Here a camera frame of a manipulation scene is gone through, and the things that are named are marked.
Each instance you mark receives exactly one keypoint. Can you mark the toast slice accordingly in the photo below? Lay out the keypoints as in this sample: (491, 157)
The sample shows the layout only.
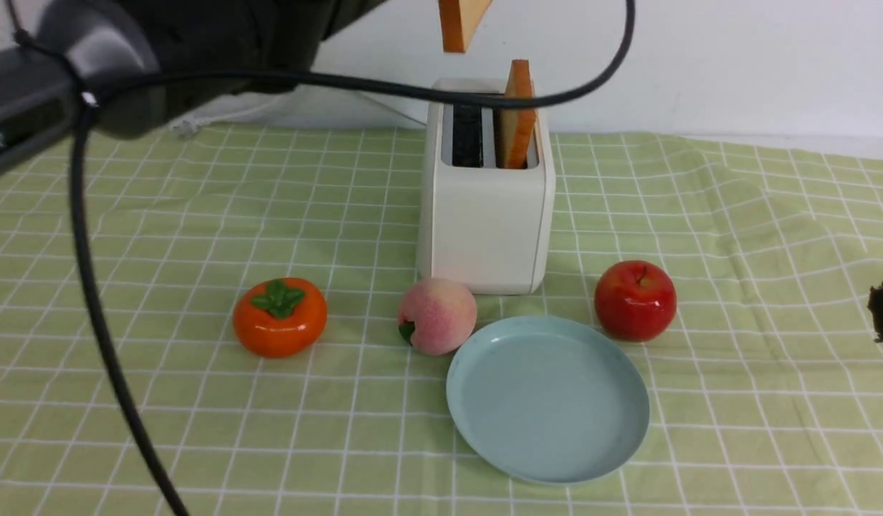
(459, 21)
(516, 125)

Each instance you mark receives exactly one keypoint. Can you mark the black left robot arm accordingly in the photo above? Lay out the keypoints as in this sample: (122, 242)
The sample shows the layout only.
(101, 42)

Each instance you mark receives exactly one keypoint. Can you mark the green checkered tablecloth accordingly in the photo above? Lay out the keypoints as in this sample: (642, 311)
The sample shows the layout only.
(766, 391)

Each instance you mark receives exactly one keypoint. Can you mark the red apple toy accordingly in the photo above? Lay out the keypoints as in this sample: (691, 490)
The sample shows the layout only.
(635, 301)

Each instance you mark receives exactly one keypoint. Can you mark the light blue plate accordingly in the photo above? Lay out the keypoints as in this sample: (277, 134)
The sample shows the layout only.
(547, 400)

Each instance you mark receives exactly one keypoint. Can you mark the white toaster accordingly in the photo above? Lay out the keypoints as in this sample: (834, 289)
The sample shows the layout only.
(487, 228)

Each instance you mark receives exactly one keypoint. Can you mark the pink peach toy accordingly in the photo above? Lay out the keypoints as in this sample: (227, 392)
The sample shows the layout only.
(436, 316)

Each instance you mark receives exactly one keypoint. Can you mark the orange persimmon toy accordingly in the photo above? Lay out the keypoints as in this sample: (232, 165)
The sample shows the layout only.
(280, 317)

